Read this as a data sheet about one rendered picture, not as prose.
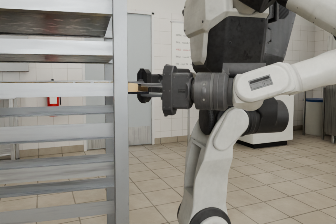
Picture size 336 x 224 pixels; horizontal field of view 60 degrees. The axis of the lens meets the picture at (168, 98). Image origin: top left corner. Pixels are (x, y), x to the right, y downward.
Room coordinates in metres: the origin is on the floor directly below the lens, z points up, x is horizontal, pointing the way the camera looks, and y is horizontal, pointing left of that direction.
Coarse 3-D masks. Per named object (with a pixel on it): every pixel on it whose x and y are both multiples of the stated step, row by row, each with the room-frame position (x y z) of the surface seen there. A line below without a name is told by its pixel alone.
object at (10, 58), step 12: (0, 60) 0.90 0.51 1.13; (12, 60) 0.90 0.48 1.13; (24, 60) 0.90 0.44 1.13; (36, 60) 0.90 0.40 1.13; (48, 60) 0.90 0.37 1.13; (60, 60) 0.90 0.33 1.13; (72, 60) 0.90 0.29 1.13; (84, 60) 0.90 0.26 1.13; (96, 60) 0.90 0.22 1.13; (108, 60) 0.90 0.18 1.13
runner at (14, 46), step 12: (0, 48) 0.59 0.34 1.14; (12, 48) 0.60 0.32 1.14; (24, 48) 0.60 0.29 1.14; (36, 48) 0.61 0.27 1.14; (48, 48) 0.62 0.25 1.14; (60, 48) 0.62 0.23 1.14; (72, 48) 0.63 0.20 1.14; (84, 48) 0.63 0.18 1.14; (96, 48) 0.64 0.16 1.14; (108, 48) 0.65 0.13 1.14
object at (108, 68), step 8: (104, 40) 1.06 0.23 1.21; (104, 64) 1.07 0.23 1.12; (112, 64) 1.06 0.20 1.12; (104, 72) 1.08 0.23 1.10; (112, 72) 1.06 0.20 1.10; (112, 96) 1.06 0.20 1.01; (112, 104) 1.06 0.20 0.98; (112, 120) 1.06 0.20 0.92; (112, 144) 1.06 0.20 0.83; (112, 152) 1.06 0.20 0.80; (112, 176) 1.06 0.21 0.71; (112, 192) 1.06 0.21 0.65; (112, 216) 1.06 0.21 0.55
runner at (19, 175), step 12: (24, 168) 0.60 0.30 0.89; (36, 168) 0.61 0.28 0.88; (48, 168) 0.61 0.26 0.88; (60, 168) 0.62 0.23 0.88; (72, 168) 0.63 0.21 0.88; (84, 168) 0.63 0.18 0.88; (96, 168) 0.64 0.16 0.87; (108, 168) 0.65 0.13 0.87; (0, 180) 0.59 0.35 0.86; (12, 180) 0.60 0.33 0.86; (24, 180) 0.60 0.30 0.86; (36, 180) 0.61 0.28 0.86
